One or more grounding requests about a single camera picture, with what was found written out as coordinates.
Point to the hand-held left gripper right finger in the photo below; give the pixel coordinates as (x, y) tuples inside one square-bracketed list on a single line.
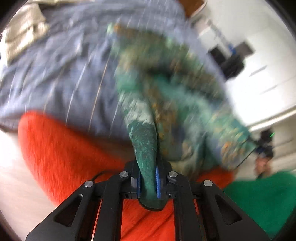
[(158, 183)]

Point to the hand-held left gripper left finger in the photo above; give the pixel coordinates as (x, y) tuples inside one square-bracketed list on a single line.
[(138, 183)]

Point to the green brocade jacket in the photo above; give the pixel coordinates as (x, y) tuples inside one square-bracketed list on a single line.
[(161, 97)]

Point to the person's right forearm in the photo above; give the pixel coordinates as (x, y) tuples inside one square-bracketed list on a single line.
[(259, 199)]

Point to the person's right hand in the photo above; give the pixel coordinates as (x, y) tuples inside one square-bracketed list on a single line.
[(261, 166)]

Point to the white wardrobe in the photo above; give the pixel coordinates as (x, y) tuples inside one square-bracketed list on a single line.
[(266, 76)]

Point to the orange fleece clothing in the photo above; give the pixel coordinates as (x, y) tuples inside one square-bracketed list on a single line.
[(57, 157)]

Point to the white desk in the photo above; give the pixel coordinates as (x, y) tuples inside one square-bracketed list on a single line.
[(212, 30)]

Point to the blue checked duvet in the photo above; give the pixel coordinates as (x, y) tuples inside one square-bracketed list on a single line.
[(57, 76)]

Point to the wooden headboard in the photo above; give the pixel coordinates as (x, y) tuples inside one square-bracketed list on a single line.
[(194, 7)]

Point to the cream fleece blanket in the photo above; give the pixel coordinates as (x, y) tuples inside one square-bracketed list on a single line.
[(23, 30)]

